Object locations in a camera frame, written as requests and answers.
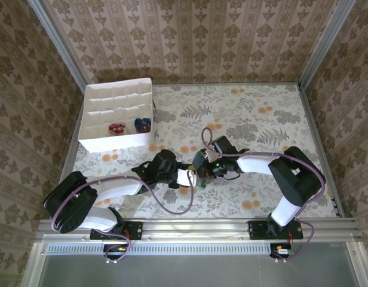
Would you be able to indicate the grey-blue sock with green toe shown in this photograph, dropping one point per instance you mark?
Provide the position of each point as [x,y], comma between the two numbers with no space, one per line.
[199,160]

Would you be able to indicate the purple sock with blue toe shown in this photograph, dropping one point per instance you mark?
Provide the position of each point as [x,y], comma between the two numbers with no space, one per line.
[142,125]

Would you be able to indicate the beige sock with red toe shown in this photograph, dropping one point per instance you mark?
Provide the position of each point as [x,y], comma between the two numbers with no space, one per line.
[116,129]

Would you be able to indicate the white divided organizer box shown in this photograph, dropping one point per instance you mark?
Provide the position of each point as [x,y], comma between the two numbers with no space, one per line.
[112,98]

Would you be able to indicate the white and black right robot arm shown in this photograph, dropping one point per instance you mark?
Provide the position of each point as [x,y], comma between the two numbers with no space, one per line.
[294,179]

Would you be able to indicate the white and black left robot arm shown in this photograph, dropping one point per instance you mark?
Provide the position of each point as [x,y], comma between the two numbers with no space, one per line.
[70,200]

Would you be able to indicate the floral print tablecloth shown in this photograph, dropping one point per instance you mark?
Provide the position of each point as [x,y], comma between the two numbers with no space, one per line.
[217,206]

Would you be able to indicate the grey metal panel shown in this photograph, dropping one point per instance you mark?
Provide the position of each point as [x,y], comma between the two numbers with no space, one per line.
[196,272]

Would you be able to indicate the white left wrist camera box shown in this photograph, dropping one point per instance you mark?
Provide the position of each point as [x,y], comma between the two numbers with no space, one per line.
[187,177]

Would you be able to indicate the aluminium mounting rail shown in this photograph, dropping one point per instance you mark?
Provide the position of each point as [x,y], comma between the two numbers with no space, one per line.
[196,228]

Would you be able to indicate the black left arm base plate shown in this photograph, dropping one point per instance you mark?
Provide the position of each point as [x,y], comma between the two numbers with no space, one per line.
[136,230]

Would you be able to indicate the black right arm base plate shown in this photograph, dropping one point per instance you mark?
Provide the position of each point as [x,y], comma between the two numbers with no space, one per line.
[255,230]

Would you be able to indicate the aluminium left side rail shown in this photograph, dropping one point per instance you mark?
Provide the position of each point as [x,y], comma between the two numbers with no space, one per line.
[69,149]

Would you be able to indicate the aluminium right side rail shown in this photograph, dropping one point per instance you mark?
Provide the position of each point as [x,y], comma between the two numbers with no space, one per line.
[321,149]

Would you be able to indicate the aluminium right frame post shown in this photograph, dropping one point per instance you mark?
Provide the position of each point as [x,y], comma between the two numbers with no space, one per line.
[324,45]

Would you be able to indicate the aluminium frame post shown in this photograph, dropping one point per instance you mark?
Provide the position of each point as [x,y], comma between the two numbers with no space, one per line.
[324,45]
[62,45]

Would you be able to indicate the aluminium left frame post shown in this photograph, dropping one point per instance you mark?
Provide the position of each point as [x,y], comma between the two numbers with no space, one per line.
[62,45]

